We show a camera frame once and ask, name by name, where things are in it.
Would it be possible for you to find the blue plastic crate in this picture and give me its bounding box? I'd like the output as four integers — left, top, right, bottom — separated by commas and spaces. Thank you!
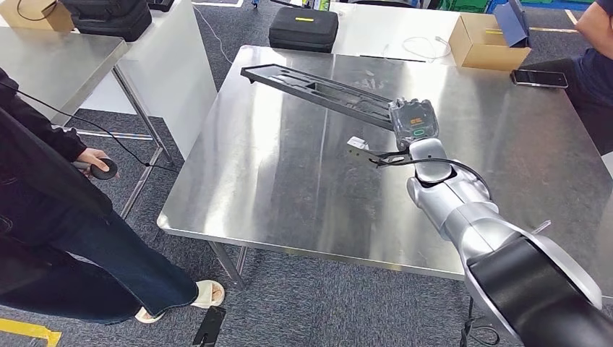
486, 0, 596, 12

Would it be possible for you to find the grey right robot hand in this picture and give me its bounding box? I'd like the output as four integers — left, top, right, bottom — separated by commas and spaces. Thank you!
388, 98, 440, 152

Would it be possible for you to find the cardboard box with black cable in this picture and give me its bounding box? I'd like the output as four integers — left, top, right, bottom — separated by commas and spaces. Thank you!
0, 0, 76, 33

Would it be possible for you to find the coiled white cable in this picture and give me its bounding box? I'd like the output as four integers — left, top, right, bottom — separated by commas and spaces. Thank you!
382, 35, 454, 63

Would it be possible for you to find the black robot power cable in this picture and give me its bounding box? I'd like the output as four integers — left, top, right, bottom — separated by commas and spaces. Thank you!
458, 296, 502, 347

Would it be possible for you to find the black smartphone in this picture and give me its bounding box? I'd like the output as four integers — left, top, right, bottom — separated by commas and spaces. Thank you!
509, 69, 570, 90

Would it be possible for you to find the black case with yellow label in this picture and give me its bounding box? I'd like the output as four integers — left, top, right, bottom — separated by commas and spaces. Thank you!
267, 6, 340, 54

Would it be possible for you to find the blue folder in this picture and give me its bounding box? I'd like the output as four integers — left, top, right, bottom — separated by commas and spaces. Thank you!
493, 0, 532, 49

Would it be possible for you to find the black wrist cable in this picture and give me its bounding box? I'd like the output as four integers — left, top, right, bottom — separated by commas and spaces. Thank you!
371, 155, 494, 202

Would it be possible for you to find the person's hand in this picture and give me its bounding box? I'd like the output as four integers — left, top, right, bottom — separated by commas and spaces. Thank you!
75, 147, 113, 176

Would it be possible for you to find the thin white cable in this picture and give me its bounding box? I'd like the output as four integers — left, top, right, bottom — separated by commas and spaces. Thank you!
192, 4, 235, 65

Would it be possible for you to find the stainless steel workbench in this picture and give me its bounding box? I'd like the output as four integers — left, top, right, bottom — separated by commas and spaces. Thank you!
156, 45, 613, 299

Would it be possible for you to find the long black plastic part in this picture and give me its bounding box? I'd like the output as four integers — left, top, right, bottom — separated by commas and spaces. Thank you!
239, 63, 397, 132

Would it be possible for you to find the black round controller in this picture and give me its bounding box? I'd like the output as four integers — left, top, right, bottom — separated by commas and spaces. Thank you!
72, 157, 119, 182

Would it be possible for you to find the open cardboard box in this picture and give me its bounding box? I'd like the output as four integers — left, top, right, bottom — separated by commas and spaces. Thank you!
447, 12, 533, 73

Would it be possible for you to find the thin black controller cable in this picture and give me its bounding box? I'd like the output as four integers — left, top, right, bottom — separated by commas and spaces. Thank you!
0, 81, 179, 174

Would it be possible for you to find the small black case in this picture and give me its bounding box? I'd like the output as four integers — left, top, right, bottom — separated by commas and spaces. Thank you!
145, 0, 176, 14

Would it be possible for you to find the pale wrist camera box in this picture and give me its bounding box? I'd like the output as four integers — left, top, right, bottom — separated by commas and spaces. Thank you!
346, 136, 384, 165

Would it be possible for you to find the white panel table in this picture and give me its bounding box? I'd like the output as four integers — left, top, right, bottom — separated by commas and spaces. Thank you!
77, 0, 219, 160

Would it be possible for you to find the person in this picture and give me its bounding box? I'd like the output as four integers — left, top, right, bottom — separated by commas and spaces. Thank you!
0, 67, 226, 325
520, 0, 613, 157

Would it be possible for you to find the green plastic crate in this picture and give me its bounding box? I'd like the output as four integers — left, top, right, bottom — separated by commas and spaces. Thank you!
437, 0, 490, 14

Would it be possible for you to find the large black bag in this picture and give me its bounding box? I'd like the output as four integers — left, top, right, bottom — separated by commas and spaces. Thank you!
59, 0, 154, 43

